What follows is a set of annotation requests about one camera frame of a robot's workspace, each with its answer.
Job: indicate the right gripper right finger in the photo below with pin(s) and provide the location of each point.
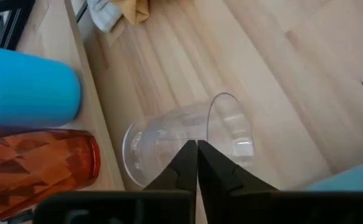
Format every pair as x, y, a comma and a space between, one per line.
218, 177

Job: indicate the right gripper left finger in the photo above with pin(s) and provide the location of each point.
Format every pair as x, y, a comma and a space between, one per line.
181, 174

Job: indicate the orange faceted plastic tumbler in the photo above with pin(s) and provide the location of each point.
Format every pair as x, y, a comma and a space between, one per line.
38, 168

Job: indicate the blue plastic mug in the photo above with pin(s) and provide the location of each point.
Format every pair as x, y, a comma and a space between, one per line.
28, 90

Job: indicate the light blue cloth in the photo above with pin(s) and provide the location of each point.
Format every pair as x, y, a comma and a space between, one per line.
349, 177

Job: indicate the yellow cloth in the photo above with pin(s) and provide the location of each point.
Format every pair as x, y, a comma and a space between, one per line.
134, 11

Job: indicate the striped white folded towel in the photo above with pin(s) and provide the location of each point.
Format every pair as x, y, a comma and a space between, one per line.
103, 14

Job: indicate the black aluminium rig frame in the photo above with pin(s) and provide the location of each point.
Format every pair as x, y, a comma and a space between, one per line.
0, 21

